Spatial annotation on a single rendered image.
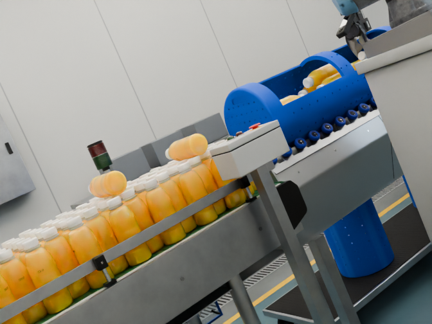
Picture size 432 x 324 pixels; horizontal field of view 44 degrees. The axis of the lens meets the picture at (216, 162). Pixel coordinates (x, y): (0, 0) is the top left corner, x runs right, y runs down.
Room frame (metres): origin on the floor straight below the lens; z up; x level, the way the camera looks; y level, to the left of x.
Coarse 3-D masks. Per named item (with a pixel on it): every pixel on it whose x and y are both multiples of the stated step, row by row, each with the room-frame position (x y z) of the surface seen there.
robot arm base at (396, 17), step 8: (392, 0) 1.69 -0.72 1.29; (400, 0) 1.67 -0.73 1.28; (408, 0) 1.65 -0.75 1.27; (416, 0) 1.65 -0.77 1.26; (424, 0) 1.65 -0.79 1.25; (392, 8) 1.69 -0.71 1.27; (400, 8) 1.67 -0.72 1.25; (408, 8) 1.65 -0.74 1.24; (416, 8) 1.65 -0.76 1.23; (424, 8) 1.64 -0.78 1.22; (392, 16) 1.70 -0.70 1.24; (400, 16) 1.66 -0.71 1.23; (408, 16) 1.65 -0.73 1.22; (416, 16) 1.64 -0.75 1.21; (392, 24) 1.70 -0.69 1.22
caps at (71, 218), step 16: (144, 176) 1.78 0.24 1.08; (160, 176) 1.54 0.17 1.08; (128, 192) 1.48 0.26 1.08; (80, 208) 1.65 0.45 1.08; (96, 208) 1.44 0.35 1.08; (48, 224) 1.53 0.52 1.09; (64, 224) 1.41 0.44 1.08; (16, 240) 1.44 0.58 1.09; (32, 240) 1.29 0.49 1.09; (0, 256) 1.28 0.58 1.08
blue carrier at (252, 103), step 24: (288, 72) 2.15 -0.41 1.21; (240, 96) 1.90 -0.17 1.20; (264, 96) 1.82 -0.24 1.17; (312, 96) 1.90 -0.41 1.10; (336, 96) 1.97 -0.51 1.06; (360, 96) 2.06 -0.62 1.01; (240, 120) 1.94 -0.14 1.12; (264, 120) 1.83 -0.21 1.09; (288, 120) 1.83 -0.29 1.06; (312, 120) 1.91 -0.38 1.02; (288, 144) 1.88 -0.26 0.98
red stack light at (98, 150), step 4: (100, 144) 1.97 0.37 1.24; (88, 148) 1.98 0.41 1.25; (92, 148) 1.97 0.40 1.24; (96, 148) 1.96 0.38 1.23; (100, 148) 1.97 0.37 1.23; (104, 148) 1.98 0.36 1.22; (92, 152) 1.97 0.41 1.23; (96, 152) 1.96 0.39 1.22; (100, 152) 1.97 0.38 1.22; (104, 152) 1.98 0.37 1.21; (92, 156) 1.98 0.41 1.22
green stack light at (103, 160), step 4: (96, 156) 1.97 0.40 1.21; (100, 156) 1.96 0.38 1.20; (104, 156) 1.97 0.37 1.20; (108, 156) 1.98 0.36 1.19; (96, 160) 1.97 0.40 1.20; (100, 160) 1.96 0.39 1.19; (104, 160) 1.97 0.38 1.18; (108, 160) 1.98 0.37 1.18; (96, 164) 1.97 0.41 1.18; (100, 164) 1.96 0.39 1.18; (104, 164) 1.96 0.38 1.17; (108, 164) 1.97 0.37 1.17; (100, 168) 1.97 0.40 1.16
